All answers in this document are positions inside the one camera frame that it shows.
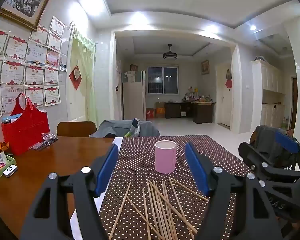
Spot group of wall certificates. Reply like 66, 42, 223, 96
0, 16, 65, 120

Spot light green curtain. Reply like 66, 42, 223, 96
72, 27, 98, 130

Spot grey jacket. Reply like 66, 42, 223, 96
89, 119, 160, 138

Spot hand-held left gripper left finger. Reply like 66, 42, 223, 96
19, 144, 119, 240

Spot red felt bag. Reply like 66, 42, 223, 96
1, 93, 50, 156

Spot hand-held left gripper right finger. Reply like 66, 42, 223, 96
184, 142, 283, 240

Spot pink cup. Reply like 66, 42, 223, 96
155, 140, 177, 174

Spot wooden chair back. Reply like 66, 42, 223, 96
57, 121, 97, 138

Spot white refrigerator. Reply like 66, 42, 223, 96
122, 70, 147, 121

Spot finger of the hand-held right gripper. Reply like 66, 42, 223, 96
274, 131, 300, 167
238, 141, 300, 183

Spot green tray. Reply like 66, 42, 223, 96
0, 154, 17, 185

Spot dark wooden desk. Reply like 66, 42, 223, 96
164, 100, 215, 124

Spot orange cardboard box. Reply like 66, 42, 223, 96
154, 102, 165, 118

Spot red diamond wall decoration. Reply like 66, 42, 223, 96
69, 65, 82, 90

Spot bunch of wooden chopsticks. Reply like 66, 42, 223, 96
109, 178, 233, 240

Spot small items on desk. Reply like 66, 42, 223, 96
184, 86, 213, 102

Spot window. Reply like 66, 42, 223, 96
147, 66, 178, 94

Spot ceiling fan light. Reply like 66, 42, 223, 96
163, 44, 177, 60

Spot white cabinet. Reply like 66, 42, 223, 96
250, 60, 287, 129

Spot dark jacket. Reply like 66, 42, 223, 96
250, 125, 300, 168

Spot brown polka dot tablecloth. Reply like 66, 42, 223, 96
99, 135, 253, 240

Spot framed blossom picture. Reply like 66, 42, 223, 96
0, 0, 55, 32

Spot brown door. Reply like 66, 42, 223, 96
291, 76, 298, 130

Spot red hanging door decoration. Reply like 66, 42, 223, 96
225, 68, 233, 89

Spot small white device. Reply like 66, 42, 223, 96
3, 164, 18, 177

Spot plastic bag of pens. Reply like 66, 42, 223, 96
32, 133, 58, 151

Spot white door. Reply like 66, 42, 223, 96
216, 64, 233, 128

